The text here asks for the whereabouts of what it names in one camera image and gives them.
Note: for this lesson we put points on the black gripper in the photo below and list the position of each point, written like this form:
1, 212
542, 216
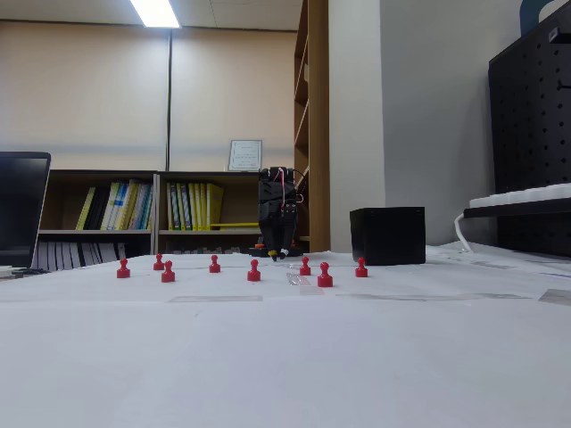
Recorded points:
273, 216

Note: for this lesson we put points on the low wooden bookshelf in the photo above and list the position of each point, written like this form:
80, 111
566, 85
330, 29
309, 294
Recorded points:
102, 173
201, 175

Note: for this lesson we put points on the red pawn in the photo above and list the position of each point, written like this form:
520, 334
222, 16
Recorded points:
214, 266
305, 268
159, 264
254, 273
361, 270
123, 269
167, 274
325, 278

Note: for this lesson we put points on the wide yellow binder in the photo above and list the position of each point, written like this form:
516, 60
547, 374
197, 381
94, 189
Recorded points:
215, 207

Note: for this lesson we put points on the black vertical pole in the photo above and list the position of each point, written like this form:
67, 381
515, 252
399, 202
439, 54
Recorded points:
169, 89

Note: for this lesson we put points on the black pegboard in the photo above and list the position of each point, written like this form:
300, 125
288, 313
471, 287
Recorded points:
526, 111

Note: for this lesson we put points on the tall wooden bookshelf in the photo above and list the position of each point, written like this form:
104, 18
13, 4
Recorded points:
319, 67

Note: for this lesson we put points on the blue chair back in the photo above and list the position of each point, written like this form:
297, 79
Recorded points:
528, 13

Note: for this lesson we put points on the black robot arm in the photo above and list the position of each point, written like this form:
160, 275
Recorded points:
274, 183

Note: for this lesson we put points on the black laptop screen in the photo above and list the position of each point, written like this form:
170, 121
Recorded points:
18, 209

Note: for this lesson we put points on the black box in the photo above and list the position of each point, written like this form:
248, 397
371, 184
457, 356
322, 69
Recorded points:
388, 236

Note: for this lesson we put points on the framed white notice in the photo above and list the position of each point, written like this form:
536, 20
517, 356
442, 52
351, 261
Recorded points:
245, 155

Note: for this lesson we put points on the long clear tape strip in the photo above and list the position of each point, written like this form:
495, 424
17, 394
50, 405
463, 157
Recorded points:
424, 297

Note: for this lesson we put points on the ceiling light panel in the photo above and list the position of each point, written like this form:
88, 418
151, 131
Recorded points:
154, 11

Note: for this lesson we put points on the slanted yellow book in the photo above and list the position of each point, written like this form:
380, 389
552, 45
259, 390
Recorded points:
85, 208

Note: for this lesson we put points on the white keyboard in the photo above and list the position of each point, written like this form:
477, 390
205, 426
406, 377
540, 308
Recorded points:
526, 195

